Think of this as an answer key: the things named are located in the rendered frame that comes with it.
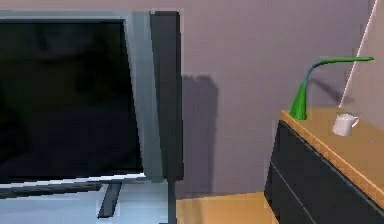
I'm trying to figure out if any white mug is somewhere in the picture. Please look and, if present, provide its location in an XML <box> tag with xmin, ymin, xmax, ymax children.
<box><xmin>332</xmin><ymin>113</ymin><xmax>360</xmax><ymax>137</ymax></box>

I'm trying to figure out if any grey framed television set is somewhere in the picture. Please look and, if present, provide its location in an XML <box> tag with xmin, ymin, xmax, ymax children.
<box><xmin>0</xmin><ymin>10</ymin><xmax>185</xmax><ymax>219</ymax></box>

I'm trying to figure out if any pale grey television stand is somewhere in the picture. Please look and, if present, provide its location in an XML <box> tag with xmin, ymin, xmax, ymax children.
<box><xmin>0</xmin><ymin>181</ymin><xmax>178</xmax><ymax>224</ymax></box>

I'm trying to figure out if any black chest with wooden top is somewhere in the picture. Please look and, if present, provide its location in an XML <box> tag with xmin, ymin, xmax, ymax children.
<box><xmin>263</xmin><ymin>107</ymin><xmax>384</xmax><ymax>224</ymax></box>

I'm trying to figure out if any green bent desk lamp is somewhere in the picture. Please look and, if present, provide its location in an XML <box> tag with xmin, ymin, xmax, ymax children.
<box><xmin>289</xmin><ymin>56</ymin><xmax>375</xmax><ymax>121</ymax></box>

